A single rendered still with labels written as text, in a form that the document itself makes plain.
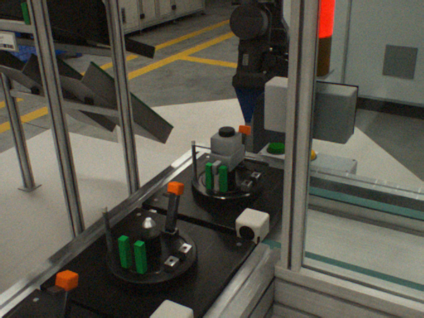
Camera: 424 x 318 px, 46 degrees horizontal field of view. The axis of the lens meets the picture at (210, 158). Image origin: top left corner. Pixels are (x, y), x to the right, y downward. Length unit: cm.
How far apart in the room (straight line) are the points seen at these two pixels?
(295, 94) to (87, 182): 74
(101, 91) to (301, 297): 51
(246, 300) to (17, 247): 53
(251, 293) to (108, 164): 70
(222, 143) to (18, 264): 45
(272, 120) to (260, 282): 24
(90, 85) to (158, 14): 602
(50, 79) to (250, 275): 43
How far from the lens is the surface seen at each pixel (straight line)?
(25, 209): 122
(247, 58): 94
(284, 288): 82
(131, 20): 658
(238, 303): 74
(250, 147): 132
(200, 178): 98
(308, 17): 63
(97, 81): 96
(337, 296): 80
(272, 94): 71
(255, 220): 85
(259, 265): 81
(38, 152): 149
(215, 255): 80
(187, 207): 93
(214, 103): 172
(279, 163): 110
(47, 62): 82
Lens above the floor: 146
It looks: 27 degrees down
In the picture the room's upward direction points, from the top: 2 degrees counter-clockwise
